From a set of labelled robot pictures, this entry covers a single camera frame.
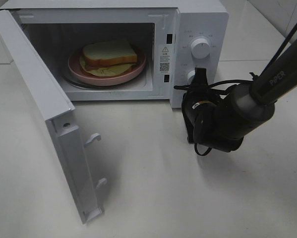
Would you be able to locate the pink round plate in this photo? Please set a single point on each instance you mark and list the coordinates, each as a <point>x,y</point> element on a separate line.
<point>79,73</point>

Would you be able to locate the white microwave door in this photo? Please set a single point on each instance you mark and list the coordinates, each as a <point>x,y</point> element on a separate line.
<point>57,112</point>

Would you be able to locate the white warning label sticker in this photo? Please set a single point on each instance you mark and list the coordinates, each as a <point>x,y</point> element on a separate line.
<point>165,53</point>

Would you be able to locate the sandwich with lettuce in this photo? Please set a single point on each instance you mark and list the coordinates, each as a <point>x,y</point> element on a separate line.
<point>109,58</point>

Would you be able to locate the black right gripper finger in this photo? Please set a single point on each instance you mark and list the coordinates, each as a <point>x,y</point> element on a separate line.
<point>200,77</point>

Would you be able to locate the white timer knob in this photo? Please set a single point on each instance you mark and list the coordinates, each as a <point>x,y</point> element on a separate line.
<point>190,76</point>

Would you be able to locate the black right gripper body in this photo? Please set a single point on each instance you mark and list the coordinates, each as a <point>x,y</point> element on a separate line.
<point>198,107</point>

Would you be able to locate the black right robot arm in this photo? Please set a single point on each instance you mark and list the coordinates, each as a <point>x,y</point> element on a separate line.
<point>220,119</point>

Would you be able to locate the white microwave oven body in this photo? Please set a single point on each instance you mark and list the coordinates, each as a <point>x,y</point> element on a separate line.
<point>57,32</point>

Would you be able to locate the white upper power knob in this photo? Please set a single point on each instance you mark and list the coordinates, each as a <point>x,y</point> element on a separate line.
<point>200,47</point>

